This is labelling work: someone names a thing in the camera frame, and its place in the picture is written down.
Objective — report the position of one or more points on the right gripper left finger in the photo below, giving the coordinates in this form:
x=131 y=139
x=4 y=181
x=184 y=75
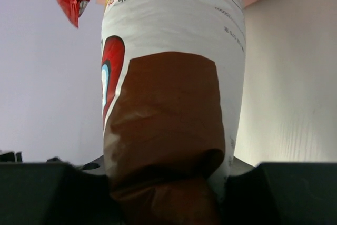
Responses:
x=54 y=192

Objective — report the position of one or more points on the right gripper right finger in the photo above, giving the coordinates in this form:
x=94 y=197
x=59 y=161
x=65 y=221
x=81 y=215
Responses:
x=280 y=193

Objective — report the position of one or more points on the brown chips bag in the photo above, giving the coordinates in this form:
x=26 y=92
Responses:
x=172 y=83

